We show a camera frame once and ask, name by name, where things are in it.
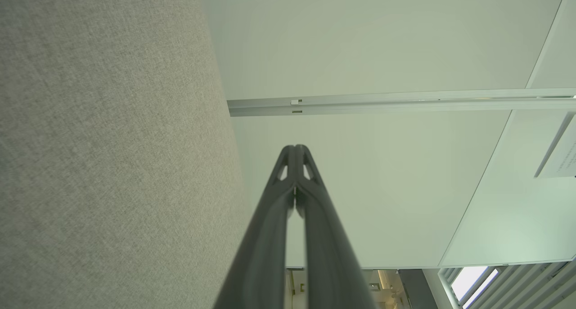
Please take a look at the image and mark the window with grey blinds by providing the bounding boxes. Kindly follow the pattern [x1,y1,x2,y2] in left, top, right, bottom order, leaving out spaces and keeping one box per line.
[439,263,576,309]

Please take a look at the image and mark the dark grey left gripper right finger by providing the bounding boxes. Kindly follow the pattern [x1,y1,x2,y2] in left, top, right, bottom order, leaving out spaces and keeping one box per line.
[295,144,378,309]

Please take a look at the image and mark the grey fabric sofa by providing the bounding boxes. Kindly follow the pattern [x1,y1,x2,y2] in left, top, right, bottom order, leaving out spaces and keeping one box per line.
[0,0,248,309]

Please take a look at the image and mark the grey partition post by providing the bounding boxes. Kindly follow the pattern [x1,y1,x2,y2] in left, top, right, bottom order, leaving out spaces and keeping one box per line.
[226,88,576,117]

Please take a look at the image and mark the white paper notice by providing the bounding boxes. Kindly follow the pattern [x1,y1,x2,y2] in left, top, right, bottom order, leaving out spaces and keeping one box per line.
[534,112,576,179]

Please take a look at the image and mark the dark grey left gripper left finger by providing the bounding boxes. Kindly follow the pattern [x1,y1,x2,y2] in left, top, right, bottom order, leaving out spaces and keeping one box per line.
[211,144,297,309]

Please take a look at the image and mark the dark grey column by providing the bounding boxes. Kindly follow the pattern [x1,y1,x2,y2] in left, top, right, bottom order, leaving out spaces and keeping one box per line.
[398,269,439,309]

